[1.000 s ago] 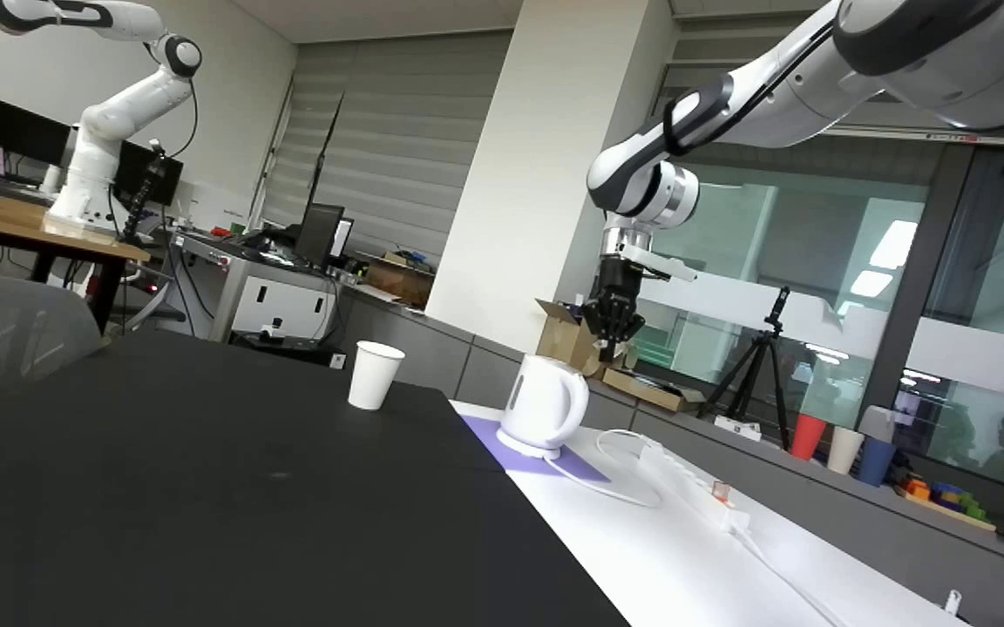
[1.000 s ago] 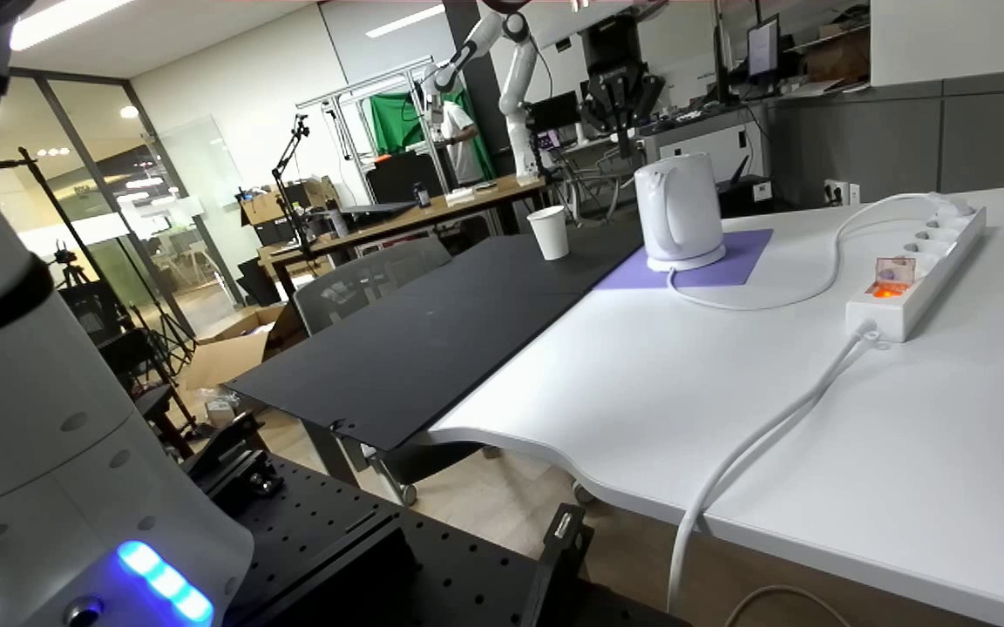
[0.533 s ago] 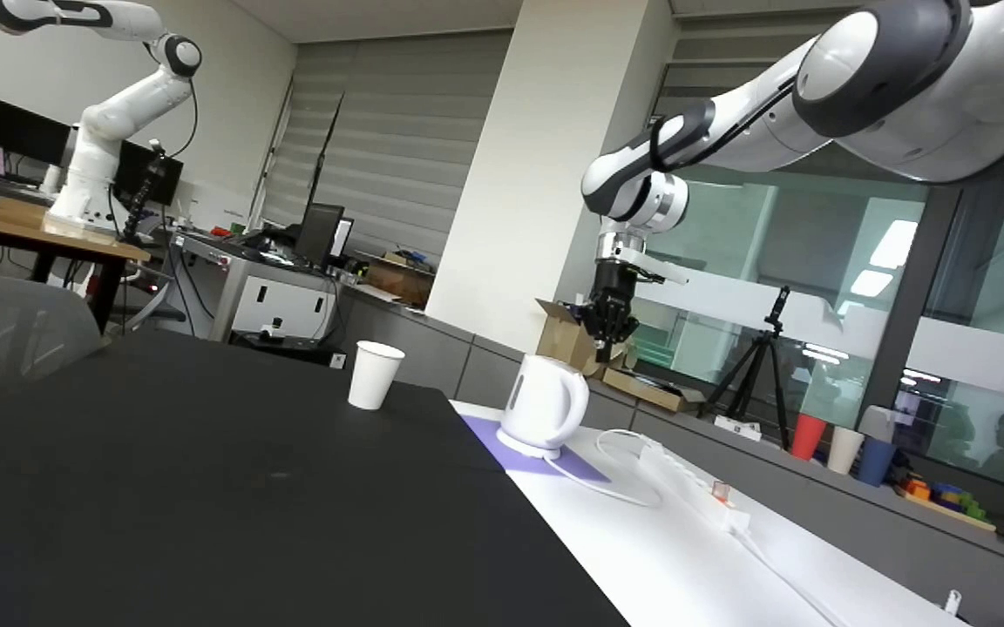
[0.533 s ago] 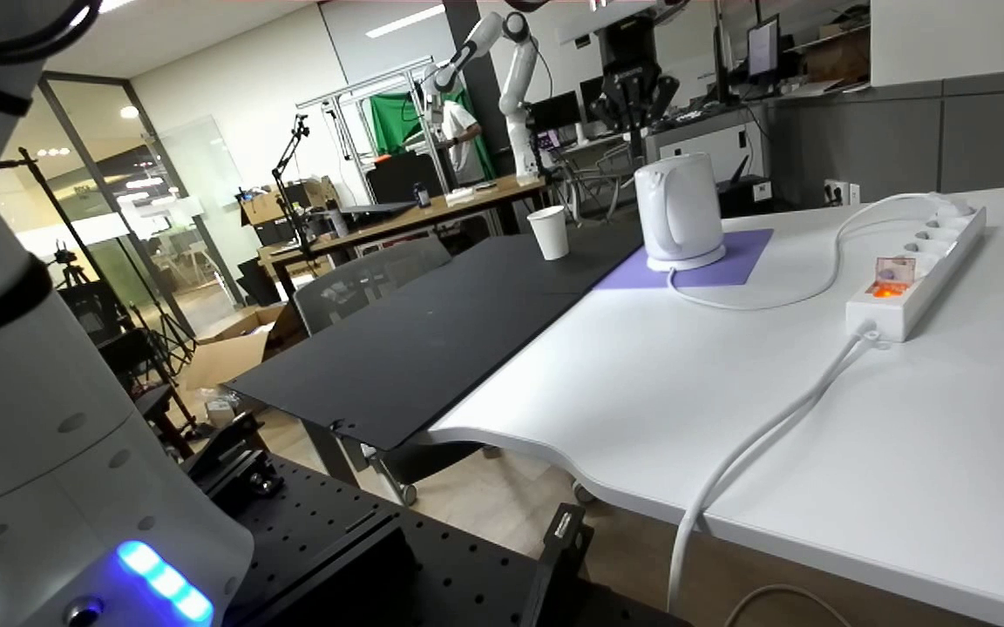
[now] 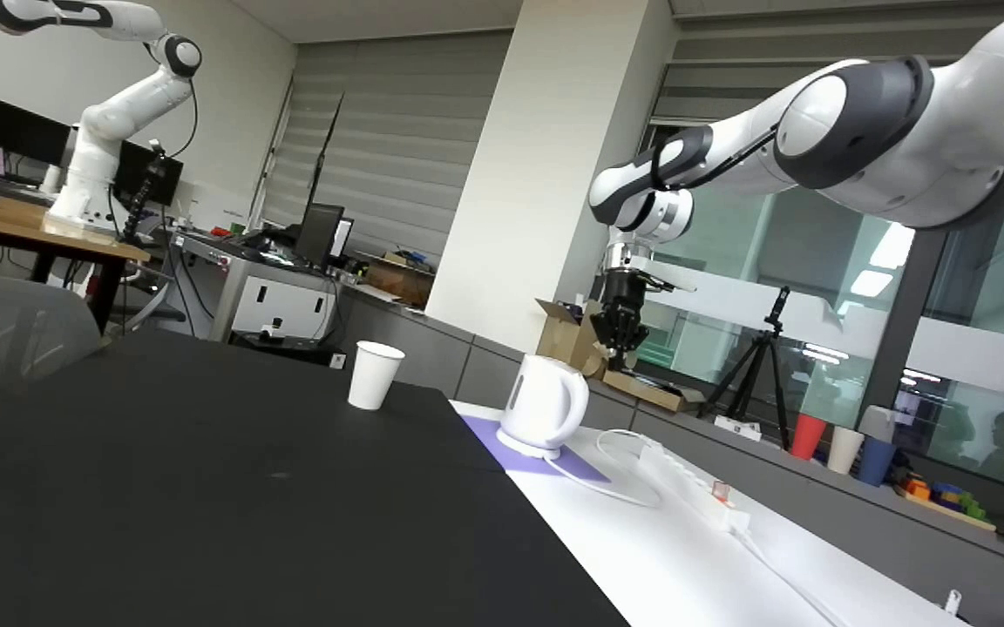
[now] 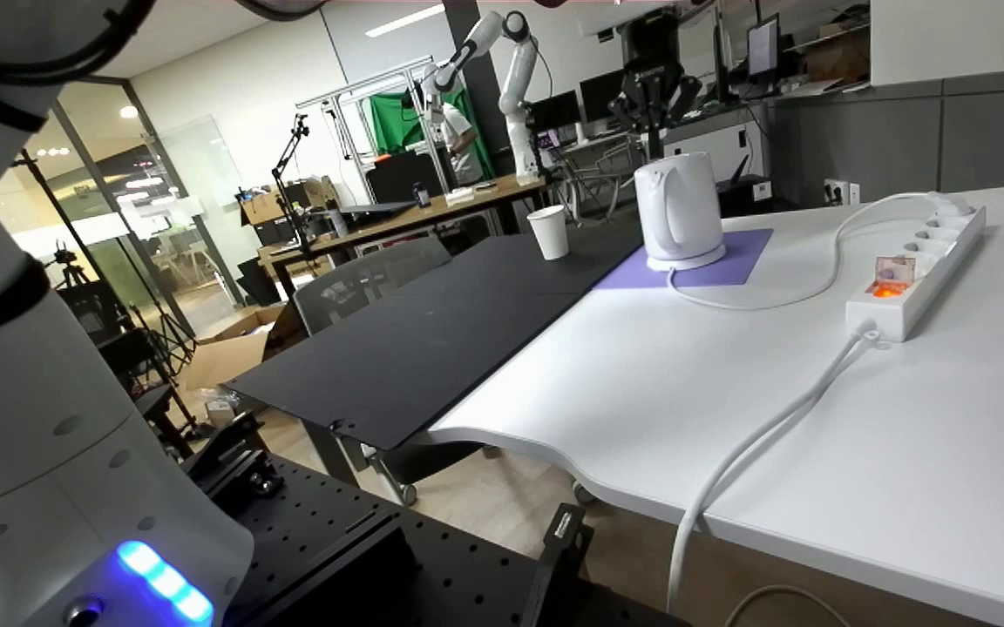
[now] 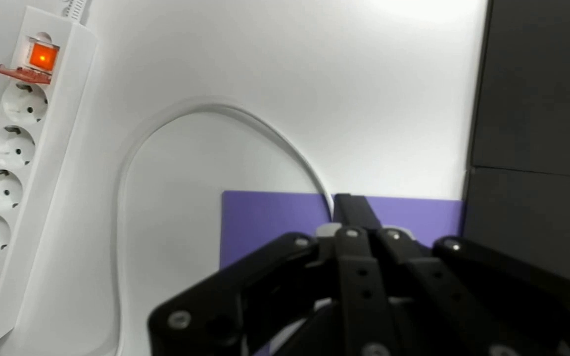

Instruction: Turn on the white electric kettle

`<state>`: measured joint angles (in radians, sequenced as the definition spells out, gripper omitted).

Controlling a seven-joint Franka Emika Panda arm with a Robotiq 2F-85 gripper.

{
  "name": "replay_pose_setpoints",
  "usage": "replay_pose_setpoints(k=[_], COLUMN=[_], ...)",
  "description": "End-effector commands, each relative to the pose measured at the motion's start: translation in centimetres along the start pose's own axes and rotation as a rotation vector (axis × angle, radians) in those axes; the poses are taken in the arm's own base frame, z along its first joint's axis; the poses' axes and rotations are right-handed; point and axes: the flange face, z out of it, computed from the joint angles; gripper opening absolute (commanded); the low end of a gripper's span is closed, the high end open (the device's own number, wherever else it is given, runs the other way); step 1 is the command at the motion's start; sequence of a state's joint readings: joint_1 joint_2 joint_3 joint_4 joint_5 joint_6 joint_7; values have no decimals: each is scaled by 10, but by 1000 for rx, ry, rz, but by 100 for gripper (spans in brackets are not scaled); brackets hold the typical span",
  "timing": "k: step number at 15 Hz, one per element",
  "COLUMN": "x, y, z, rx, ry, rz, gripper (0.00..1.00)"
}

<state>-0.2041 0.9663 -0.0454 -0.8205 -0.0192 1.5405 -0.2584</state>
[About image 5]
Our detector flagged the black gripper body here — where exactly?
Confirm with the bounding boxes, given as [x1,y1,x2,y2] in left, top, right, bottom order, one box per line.
[589,264,677,342]

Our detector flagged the open cardboard box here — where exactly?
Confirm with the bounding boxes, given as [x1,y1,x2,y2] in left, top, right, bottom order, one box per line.
[534,297,689,416]

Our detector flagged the white mug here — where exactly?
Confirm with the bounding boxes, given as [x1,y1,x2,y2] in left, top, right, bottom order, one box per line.
[497,352,592,459]

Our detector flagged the purple mat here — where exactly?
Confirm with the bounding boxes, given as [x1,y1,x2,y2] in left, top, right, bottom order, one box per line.
[462,416,613,489]

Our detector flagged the clear plastic bag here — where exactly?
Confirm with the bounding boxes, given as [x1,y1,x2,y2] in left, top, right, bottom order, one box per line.
[577,426,759,537]

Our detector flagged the red cup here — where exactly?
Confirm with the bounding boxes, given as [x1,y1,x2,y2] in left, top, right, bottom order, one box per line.
[789,412,829,464]

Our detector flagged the brown storage box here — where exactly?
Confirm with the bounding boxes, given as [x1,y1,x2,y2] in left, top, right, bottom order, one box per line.
[363,255,435,309]

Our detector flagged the beige cup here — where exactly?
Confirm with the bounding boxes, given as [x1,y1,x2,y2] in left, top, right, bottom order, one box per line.
[827,426,870,477]

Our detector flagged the white paper cup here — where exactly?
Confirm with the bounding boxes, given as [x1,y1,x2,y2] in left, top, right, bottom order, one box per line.
[347,338,409,416]

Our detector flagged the blue cup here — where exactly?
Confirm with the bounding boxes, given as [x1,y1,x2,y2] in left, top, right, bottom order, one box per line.
[853,433,899,489]

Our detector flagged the grey window blind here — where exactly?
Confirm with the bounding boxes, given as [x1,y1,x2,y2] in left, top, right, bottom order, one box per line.
[257,33,515,270]

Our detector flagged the black open laptop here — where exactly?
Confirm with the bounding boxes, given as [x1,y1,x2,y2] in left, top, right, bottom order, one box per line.
[294,201,350,272]

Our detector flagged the white drawer cabinet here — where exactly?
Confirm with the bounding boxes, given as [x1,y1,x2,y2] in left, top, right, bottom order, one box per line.
[223,270,343,345]

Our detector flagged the colourful toys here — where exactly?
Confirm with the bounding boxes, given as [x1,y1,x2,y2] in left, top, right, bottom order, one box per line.
[896,468,994,523]

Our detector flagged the small black computer monitor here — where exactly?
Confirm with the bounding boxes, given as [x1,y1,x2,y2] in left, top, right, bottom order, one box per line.
[114,138,187,213]

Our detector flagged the grey office chair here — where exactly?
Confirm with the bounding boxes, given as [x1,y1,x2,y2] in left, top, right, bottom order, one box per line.
[0,270,108,404]

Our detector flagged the wooden desk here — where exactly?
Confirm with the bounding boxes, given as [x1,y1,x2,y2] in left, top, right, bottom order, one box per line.
[0,187,154,335]

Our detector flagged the large black computer monitor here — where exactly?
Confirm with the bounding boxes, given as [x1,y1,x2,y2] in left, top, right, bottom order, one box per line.
[0,87,74,170]

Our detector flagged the black camera tripod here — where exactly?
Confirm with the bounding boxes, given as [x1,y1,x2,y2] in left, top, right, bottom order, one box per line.
[706,287,795,451]

